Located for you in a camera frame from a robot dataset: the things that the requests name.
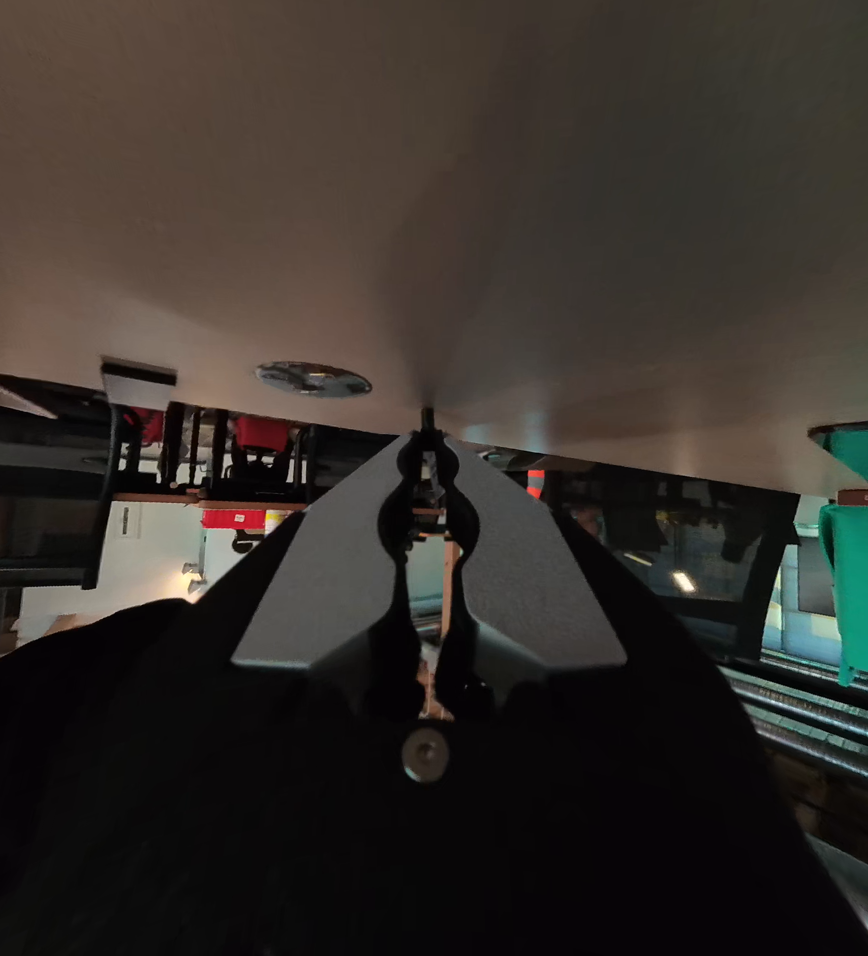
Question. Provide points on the small black toy pin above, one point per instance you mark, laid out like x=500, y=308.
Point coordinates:
x=429, y=422

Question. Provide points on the grey desk control panel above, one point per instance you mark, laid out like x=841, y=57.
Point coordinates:
x=139, y=385

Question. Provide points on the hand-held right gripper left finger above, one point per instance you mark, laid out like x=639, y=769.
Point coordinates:
x=314, y=590

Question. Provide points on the orange striped vest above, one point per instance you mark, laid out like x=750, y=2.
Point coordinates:
x=536, y=484

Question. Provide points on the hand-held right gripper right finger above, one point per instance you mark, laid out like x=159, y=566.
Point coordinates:
x=546, y=590

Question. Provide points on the round black desk grommet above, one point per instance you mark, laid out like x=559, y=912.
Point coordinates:
x=314, y=379

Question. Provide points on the green plastic bin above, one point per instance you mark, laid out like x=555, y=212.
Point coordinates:
x=867, y=452

